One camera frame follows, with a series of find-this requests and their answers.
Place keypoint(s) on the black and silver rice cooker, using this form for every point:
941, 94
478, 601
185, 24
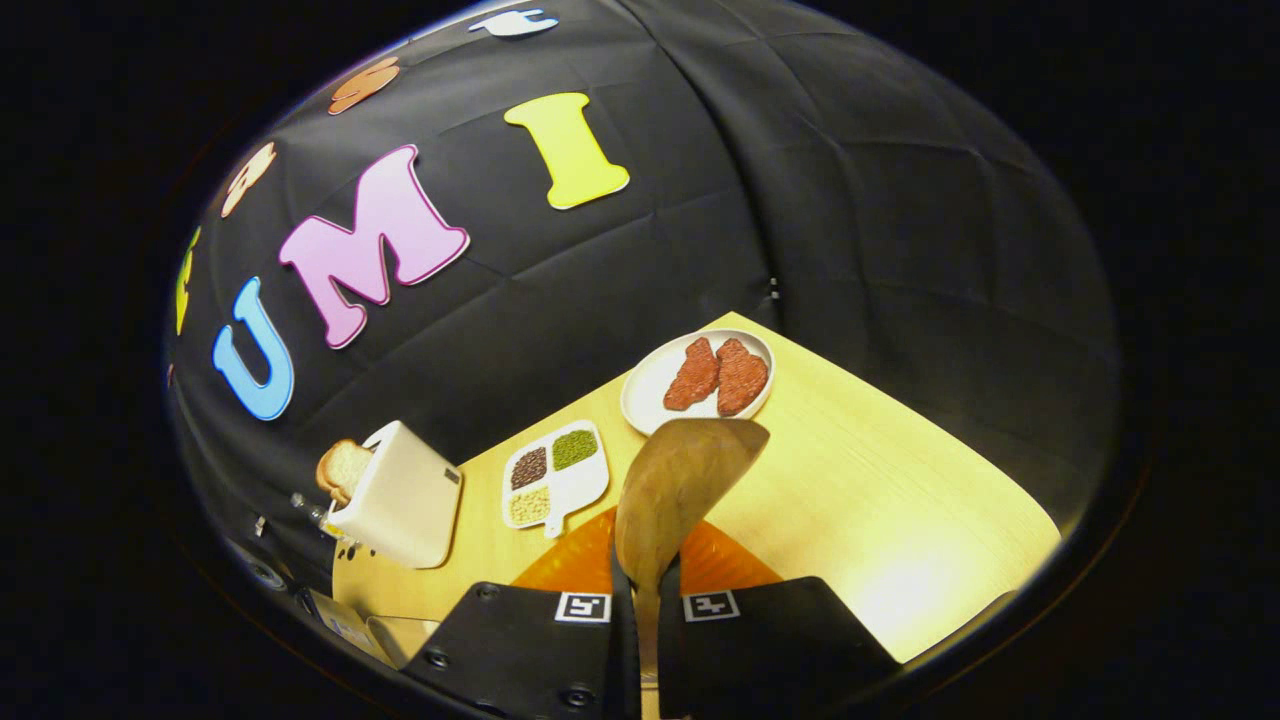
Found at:
340, 625

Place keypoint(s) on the pile of dark beans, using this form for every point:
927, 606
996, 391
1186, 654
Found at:
529, 468

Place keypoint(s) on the wooden spoon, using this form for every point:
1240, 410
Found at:
680, 480

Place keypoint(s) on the white divided dish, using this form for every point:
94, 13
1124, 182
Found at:
585, 490

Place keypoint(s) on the pile of pale soybeans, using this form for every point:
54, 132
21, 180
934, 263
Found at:
530, 505

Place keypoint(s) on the small glass bottle yellow label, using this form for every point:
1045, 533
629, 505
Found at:
305, 506

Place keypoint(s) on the pile of green beans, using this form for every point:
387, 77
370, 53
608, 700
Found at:
575, 449

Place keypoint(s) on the black backdrop cloth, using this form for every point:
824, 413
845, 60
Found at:
850, 200

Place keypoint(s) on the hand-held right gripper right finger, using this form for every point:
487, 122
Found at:
780, 650

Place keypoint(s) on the white round plate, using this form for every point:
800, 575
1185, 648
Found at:
645, 385

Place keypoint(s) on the bread slice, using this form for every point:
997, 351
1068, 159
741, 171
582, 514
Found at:
345, 468

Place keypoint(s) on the clear plastic container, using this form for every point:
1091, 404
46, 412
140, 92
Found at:
405, 637

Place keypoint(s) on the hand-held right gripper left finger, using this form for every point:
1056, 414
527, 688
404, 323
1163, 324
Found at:
520, 650

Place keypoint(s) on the white toaster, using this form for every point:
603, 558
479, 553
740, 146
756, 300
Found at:
405, 500

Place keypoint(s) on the red meat slice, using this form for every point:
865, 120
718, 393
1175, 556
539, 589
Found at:
692, 375
742, 378

